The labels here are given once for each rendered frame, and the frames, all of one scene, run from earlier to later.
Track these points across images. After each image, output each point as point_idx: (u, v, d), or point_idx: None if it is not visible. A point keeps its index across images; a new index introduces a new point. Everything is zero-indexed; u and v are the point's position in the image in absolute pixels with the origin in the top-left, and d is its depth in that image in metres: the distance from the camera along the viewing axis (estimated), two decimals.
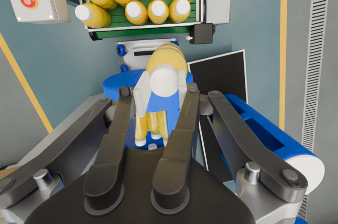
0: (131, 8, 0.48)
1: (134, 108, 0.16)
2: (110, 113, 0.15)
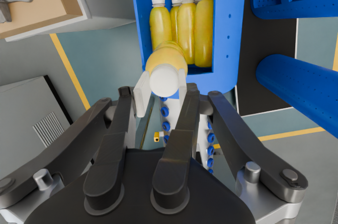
0: None
1: (134, 108, 0.16)
2: (110, 113, 0.15)
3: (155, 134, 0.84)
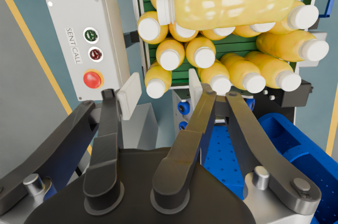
0: (219, 85, 0.36)
1: (117, 112, 0.16)
2: (93, 116, 0.15)
3: None
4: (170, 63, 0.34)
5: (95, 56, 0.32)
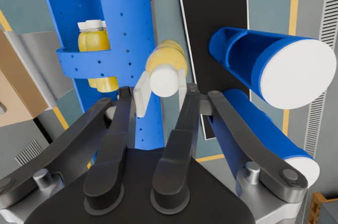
0: None
1: (134, 108, 0.16)
2: (110, 113, 0.15)
3: None
4: (166, 87, 0.22)
5: None
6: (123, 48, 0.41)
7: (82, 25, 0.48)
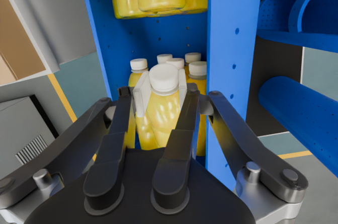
0: None
1: (134, 108, 0.16)
2: (110, 113, 0.15)
3: None
4: (165, 74, 0.21)
5: None
6: None
7: None
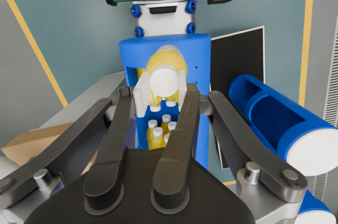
0: None
1: (134, 108, 0.16)
2: (110, 113, 0.15)
3: None
4: None
5: None
6: None
7: (157, 134, 0.65)
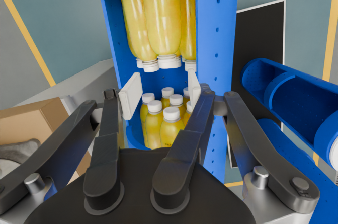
0: None
1: (119, 111, 0.16)
2: (94, 116, 0.15)
3: None
4: None
5: None
6: (210, 149, 0.37)
7: (154, 108, 0.45)
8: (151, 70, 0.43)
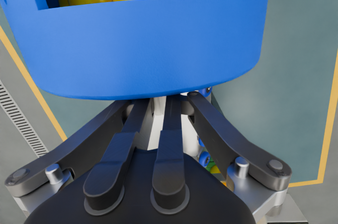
0: None
1: (153, 107, 0.16)
2: (130, 111, 0.15)
3: None
4: None
5: None
6: None
7: None
8: None
